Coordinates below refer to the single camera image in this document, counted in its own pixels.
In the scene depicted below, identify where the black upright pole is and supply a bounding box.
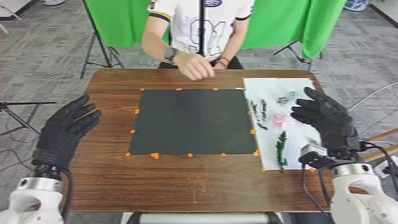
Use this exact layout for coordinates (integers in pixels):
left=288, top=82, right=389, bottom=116
left=197, top=0, right=208, bottom=57

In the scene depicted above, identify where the person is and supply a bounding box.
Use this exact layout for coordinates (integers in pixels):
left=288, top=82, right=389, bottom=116
left=141, top=0, right=258, bottom=82

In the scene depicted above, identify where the white sheet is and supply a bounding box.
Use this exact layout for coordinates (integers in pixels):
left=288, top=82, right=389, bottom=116
left=242, top=77, right=334, bottom=172

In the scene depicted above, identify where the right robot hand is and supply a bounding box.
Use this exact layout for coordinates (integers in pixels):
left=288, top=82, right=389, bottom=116
left=290, top=86, right=364, bottom=158

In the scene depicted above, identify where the black cable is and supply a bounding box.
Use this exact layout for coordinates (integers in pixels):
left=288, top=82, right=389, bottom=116
left=359, top=141, right=398, bottom=202
left=299, top=162, right=334, bottom=224

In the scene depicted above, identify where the pale grey bar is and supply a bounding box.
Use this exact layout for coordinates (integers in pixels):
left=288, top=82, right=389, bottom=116
left=121, top=211, right=286, bottom=224

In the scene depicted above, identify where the black folding stand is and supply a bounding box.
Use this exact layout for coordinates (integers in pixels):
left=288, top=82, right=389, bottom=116
left=0, top=100, right=59, bottom=137

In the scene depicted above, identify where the dark mat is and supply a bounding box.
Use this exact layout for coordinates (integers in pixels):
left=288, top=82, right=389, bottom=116
left=128, top=88, right=261, bottom=157

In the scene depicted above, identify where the dark green sprig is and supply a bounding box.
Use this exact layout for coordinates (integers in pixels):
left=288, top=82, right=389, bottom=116
left=254, top=98, right=270, bottom=131

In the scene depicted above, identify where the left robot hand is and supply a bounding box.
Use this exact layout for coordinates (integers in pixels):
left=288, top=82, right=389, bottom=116
left=30, top=93, right=103, bottom=171

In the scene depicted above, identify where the black tripod stand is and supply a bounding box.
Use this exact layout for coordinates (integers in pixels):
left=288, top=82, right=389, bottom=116
left=272, top=41, right=316, bottom=72
left=78, top=0, right=126, bottom=80

